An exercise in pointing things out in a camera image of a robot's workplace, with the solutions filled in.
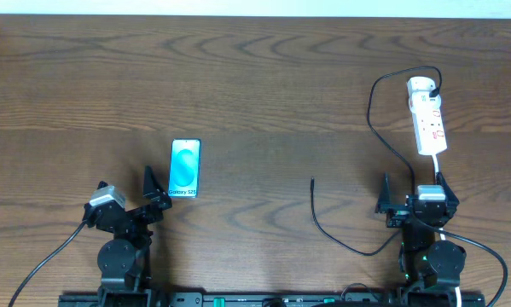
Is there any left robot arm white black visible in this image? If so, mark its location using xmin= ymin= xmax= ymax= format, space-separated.
xmin=83 ymin=166 xmax=172 ymax=306

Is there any white power strip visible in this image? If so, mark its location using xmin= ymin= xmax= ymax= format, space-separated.
xmin=409 ymin=91 xmax=447 ymax=156

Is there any black charging cable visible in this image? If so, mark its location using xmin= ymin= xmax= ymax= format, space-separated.
xmin=310 ymin=66 xmax=444 ymax=258

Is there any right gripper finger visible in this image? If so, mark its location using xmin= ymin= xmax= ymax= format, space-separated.
xmin=375 ymin=173 xmax=392 ymax=213
xmin=435 ymin=172 xmax=460 ymax=208

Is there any white power strip cord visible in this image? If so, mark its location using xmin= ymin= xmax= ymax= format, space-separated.
xmin=431 ymin=153 xmax=441 ymax=185

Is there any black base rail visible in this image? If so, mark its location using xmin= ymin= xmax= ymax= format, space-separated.
xmin=58 ymin=291 xmax=486 ymax=307

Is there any Galaxy S25 smartphone cyan screen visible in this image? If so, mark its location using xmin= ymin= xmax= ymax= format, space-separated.
xmin=168 ymin=139 xmax=201 ymax=198

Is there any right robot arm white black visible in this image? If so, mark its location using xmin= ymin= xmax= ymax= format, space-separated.
xmin=375 ymin=172 xmax=467 ymax=306

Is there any white USB charger adapter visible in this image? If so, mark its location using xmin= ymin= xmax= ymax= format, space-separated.
xmin=407 ymin=76 xmax=436 ymax=96

